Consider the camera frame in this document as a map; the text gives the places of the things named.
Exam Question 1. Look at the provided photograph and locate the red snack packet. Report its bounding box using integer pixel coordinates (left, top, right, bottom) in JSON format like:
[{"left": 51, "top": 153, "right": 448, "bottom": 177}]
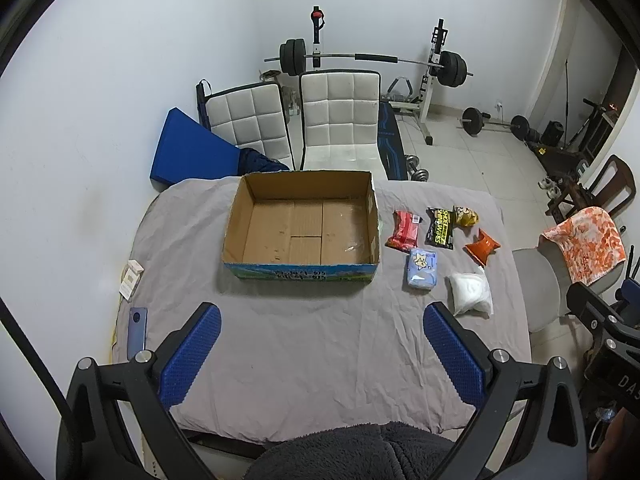
[{"left": 385, "top": 210, "right": 423, "bottom": 251}]

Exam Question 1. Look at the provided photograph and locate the yellow cartoon snack packet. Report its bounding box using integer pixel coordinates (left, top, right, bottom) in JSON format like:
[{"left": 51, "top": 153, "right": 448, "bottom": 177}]
[{"left": 452, "top": 204, "right": 480, "bottom": 228}]

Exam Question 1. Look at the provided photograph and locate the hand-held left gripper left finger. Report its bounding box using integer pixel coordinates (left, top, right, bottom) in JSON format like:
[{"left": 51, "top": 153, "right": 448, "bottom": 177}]
[{"left": 56, "top": 301, "right": 222, "bottom": 480}]

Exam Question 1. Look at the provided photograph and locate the white weight bench rack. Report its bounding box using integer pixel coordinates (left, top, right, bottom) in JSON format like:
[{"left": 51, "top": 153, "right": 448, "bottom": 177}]
[{"left": 307, "top": 5, "right": 448, "bottom": 147}]

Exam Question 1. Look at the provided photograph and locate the black shoe wipes packet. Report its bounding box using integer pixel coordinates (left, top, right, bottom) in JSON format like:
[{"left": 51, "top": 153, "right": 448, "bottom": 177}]
[{"left": 425, "top": 207, "right": 456, "bottom": 251}]

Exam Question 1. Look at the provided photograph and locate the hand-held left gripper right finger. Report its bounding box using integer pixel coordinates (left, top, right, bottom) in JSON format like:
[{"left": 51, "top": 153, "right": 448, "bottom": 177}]
[{"left": 422, "top": 301, "right": 587, "bottom": 480}]

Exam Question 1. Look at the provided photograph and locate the blue tissue pack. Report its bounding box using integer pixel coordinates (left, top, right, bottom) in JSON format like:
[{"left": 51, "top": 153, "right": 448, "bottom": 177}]
[{"left": 406, "top": 247, "right": 439, "bottom": 291}]

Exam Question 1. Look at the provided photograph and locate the grey round chair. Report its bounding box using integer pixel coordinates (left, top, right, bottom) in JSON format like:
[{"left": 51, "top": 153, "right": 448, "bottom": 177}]
[{"left": 511, "top": 247, "right": 571, "bottom": 333}]

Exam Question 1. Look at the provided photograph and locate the white quilted chair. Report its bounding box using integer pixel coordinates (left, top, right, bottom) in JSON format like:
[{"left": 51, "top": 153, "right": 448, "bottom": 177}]
[
  {"left": 205, "top": 81, "right": 296, "bottom": 171},
  {"left": 299, "top": 70, "right": 383, "bottom": 172}
]

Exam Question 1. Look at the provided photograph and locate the blue folded frame black strap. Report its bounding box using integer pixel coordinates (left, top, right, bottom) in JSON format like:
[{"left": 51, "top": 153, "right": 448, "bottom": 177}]
[{"left": 196, "top": 79, "right": 213, "bottom": 128}]

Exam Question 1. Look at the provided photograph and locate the black speaker box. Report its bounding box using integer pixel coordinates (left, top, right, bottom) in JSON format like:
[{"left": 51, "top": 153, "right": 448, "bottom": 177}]
[{"left": 542, "top": 120, "right": 565, "bottom": 147}]

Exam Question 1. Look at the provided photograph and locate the orange snack packet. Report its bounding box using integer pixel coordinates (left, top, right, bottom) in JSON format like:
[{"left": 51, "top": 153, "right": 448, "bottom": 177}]
[{"left": 464, "top": 227, "right": 502, "bottom": 266}]

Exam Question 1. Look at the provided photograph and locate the black cable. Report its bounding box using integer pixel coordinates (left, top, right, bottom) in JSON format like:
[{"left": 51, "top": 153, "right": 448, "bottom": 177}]
[{"left": 0, "top": 297, "right": 68, "bottom": 411}]

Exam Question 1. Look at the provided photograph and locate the dark wooden chair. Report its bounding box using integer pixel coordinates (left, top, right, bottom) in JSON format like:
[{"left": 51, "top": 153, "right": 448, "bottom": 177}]
[{"left": 547, "top": 154, "right": 637, "bottom": 221}]

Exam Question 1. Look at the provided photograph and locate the white plastic bag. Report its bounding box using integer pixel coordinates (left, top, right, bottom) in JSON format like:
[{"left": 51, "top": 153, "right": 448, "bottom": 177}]
[{"left": 446, "top": 266, "right": 494, "bottom": 317}]

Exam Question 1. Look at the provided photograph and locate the dark blue cloth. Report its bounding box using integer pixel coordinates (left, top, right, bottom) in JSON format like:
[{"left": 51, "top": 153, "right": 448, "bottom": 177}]
[{"left": 235, "top": 147, "right": 291, "bottom": 177}]

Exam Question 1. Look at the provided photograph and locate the orange patterned cloth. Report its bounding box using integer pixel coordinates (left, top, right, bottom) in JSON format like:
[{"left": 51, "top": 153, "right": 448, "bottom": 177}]
[{"left": 539, "top": 206, "right": 627, "bottom": 287}]

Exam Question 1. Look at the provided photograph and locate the small white box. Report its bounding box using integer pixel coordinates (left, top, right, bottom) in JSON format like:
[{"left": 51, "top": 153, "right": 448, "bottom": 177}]
[{"left": 119, "top": 260, "right": 145, "bottom": 302}]

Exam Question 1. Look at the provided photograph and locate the grey bed sheet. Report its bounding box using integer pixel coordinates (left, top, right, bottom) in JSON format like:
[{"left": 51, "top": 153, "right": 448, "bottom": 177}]
[{"left": 111, "top": 176, "right": 532, "bottom": 433}]

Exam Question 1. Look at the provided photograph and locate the cardboard box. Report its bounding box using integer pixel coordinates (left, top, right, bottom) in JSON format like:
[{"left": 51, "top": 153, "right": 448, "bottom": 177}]
[{"left": 221, "top": 170, "right": 382, "bottom": 285}]

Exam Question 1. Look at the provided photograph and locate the blue foam mat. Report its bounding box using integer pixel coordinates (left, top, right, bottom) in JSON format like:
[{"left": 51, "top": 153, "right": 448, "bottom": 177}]
[{"left": 149, "top": 107, "right": 243, "bottom": 193}]

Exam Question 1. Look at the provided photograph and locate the dark fleece clothing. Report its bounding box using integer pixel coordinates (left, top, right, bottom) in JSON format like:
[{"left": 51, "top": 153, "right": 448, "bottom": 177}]
[{"left": 244, "top": 421, "right": 466, "bottom": 480}]

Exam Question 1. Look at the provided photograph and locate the blue smartphone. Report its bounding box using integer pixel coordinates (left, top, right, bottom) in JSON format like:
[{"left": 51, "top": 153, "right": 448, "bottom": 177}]
[{"left": 127, "top": 307, "right": 147, "bottom": 361}]

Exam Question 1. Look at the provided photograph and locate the small floor barbell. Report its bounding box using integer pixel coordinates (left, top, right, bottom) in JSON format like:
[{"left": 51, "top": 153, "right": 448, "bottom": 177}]
[{"left": 460, "top": 106, "right": 531, "bottom": 141}]

